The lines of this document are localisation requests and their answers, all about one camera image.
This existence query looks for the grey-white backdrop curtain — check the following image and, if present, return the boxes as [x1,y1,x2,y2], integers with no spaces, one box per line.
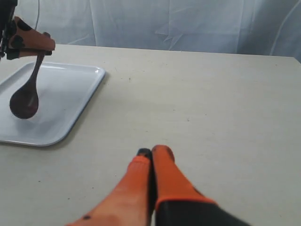
[15,0,301,60]

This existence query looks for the dark red wooden spoon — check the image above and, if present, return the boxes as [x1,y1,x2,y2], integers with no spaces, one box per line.
[7,48,45,119]

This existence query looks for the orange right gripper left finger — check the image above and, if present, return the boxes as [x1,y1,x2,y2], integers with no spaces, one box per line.
[68,148,152,226]

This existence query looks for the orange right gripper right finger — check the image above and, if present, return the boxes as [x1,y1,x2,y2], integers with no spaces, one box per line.
[152,145,248,226]

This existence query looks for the white rectangular plastic tray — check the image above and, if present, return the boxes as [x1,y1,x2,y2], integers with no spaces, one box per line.
[0,62,105,146]

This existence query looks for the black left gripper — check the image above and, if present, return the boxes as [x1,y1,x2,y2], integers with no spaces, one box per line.
[0,0,55,58]

